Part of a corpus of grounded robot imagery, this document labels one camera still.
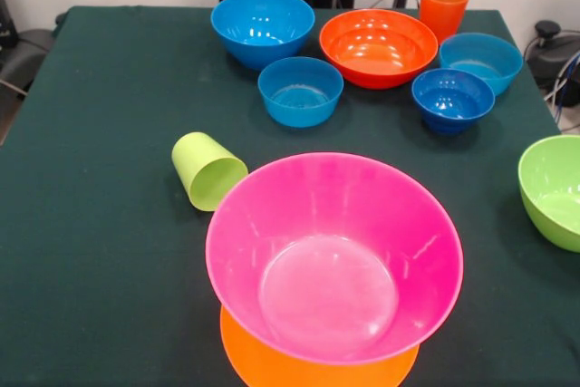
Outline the large pink bowl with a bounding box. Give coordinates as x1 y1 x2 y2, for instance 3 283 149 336
205 151 465 365

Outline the large light orange bowl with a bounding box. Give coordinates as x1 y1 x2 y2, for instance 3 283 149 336
220 305 421 387

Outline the small light blue bowl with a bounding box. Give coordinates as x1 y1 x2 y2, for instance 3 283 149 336
438 32 525 97
257 56 344 129

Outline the light green cup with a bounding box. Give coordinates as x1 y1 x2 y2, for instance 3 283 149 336
170 131 250 213

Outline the shallow red-orange bowl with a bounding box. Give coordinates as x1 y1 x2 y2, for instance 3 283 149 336
318 8 440 91

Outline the medium blue bowl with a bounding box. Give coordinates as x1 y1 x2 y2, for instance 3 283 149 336
209 0 316 72

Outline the small dark blue bowl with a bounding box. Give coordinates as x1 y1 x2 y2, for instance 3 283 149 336
411 68 496 137

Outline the dark green tablecloth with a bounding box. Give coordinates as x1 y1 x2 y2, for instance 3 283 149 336
0 5 580 387

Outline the red-orange cup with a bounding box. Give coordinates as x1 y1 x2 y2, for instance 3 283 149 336
419 0 471 46

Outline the light green bowl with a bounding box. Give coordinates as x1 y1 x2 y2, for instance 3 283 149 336
517 134 580 254

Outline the dark grey chair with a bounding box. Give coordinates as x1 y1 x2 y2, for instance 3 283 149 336
0 27 58 89

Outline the tangle of floor cables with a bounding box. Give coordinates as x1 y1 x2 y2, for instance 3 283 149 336
543 52 580 110

